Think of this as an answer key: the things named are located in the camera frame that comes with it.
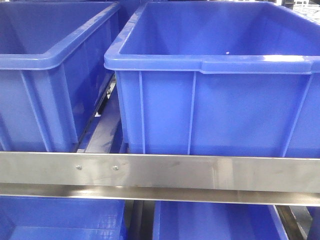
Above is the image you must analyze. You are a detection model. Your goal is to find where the blue lower bin right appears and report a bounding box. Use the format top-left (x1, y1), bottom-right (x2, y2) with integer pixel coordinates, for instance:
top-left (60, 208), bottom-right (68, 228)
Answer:
top-left (152, 201), bottom-right (288, 240)

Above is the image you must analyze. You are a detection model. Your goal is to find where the steel shelf divider rail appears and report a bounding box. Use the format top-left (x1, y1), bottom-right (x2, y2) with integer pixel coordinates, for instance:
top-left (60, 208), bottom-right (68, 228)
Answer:
top-left (74, 76), bottom-right (123, 154)

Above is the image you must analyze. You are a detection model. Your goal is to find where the blue bin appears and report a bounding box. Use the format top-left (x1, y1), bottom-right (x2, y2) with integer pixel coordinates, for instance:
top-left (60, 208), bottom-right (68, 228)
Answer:
top-left (0, 1), bottom-right (120, 152)
top-left (152, 201), bottom-right (288, 240)
top-left (0, 196), bottom-right (127, 240)
top-left (104, 1), bottom-right (320, 158)

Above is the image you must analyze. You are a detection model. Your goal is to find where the blue upper bin left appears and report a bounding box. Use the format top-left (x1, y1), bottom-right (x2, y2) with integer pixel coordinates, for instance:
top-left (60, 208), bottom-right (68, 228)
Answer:
top-left (0, 1), bottom-right (120, 152)

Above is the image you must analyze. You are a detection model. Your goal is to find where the steel shelf front beam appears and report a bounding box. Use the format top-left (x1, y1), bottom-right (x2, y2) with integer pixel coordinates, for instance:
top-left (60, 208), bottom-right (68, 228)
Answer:
top-left (0, 152), bottom-right (320, 207)

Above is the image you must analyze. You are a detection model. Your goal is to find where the blue lower bin left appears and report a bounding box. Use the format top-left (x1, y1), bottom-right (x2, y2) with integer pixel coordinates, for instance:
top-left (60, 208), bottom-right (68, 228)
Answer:
top-left (0, 196), bottom-right (127, 240)

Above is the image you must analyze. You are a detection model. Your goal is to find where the blue upper bin right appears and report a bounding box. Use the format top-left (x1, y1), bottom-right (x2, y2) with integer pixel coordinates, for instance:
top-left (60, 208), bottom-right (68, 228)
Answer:
top-left (104, 1), bottom-right (320, 158)

